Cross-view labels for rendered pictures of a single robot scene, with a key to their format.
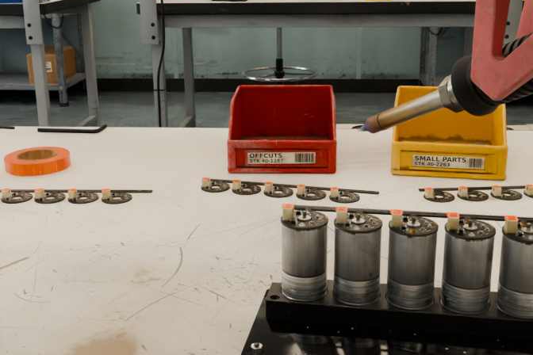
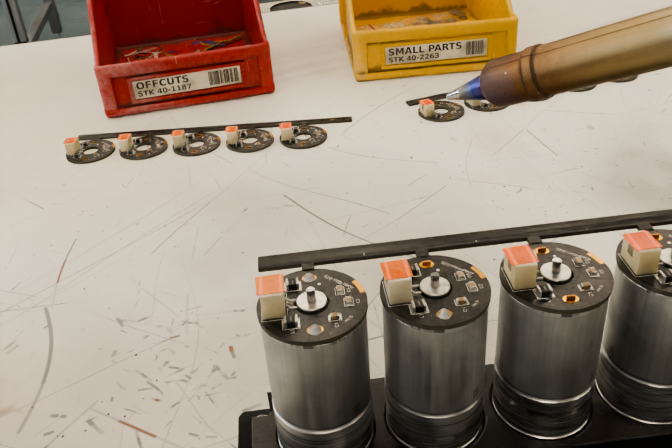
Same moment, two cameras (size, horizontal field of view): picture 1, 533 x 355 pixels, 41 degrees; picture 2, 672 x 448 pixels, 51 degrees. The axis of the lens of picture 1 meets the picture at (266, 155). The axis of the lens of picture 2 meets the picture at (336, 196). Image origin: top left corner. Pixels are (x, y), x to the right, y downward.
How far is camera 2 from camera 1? 0.23 m
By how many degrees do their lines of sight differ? 20
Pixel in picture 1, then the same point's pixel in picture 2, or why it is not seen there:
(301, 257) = (321, 396)
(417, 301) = (573, 422)
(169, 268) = (29, 371)
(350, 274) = (435, 404)
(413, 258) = (572, 353)
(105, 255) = not seen: outside the picture
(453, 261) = (649, 339)
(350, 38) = not seen: outside the picture
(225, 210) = (116, 199)
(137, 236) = not seen: outside the picture
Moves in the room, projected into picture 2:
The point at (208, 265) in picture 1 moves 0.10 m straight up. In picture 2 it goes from (107, 344) to (19, 70)
